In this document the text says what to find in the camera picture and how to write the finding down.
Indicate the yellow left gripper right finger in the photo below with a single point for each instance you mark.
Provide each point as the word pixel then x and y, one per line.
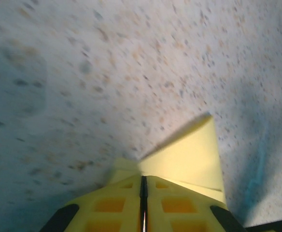
pixel 179 210

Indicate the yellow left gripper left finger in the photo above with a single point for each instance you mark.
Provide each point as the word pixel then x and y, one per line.
pixel 112 207

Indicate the yellow cloth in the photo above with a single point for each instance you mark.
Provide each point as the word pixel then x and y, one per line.
pixel 191 157

